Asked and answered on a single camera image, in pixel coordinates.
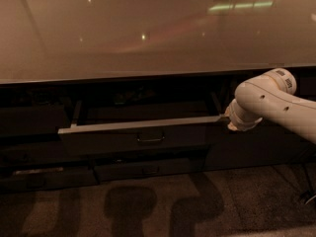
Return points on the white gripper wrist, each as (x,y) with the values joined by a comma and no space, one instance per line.
(235,117)

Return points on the dark drawer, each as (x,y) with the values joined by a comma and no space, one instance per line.
(173,124)
(38,153)
(47,179)
(21,121)
(146,169)

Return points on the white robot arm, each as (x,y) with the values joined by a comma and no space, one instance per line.
(271,96)

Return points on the dark cabinet door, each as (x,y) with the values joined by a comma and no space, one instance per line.
(267,143)

